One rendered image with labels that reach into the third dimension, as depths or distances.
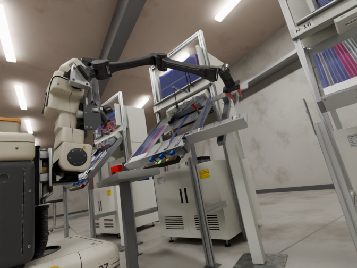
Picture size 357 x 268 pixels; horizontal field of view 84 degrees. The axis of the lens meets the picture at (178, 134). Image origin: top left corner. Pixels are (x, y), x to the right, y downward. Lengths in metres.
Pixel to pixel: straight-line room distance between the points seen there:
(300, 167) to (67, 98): 3.95
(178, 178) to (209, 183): 0.31
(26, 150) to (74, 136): 0.30
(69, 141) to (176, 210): 1.05
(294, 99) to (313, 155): 1.09
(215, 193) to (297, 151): 3.00
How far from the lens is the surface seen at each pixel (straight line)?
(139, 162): 1.67
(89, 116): 1.32
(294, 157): 4.42
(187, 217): 1.78
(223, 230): 1.60
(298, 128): 4.36
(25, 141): 1.07
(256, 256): 1.32
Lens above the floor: 0.49
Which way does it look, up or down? 14 degrees up
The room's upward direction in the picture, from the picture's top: 10 degrees counter-clockwise
